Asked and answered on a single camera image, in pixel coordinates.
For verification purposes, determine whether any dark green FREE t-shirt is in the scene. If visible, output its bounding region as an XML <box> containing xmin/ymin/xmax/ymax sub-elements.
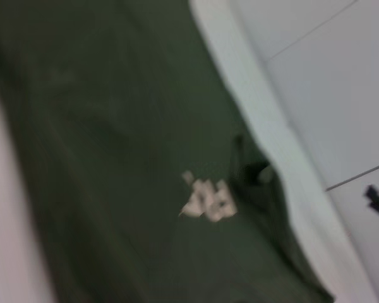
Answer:
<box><xmin>0</xmin><ymin>0</ymin><xmax>336</xmax><ymax>303</ymax></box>

